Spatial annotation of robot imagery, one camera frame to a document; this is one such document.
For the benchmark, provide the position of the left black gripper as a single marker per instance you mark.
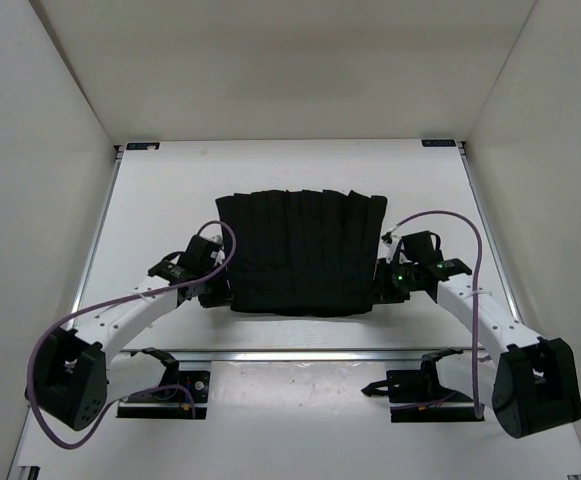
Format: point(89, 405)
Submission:
point(223, 296)

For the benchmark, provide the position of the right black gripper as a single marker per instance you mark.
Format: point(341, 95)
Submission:
point(383, 293)

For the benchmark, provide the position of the black pleated skirt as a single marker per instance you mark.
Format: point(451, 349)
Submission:
point(302, 253)

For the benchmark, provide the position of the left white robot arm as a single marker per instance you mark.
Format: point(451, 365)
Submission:
point(75, 374)

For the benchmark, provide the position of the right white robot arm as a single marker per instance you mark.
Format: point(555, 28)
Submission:
point(528, 381)

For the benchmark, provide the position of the right corner label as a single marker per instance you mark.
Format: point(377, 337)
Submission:
point(438, 143)

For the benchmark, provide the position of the corner label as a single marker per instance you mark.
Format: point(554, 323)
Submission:
point(438, 143)
point(142, 146)

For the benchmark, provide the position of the left corner label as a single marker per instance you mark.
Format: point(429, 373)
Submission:
point(142, 146)

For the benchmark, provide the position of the aluminium rail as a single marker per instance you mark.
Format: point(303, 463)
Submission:
point(301, 356)

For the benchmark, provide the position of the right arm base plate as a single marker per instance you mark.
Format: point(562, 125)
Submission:
point(412, 399)

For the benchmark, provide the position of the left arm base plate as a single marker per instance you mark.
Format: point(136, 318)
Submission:
point(173, 404)

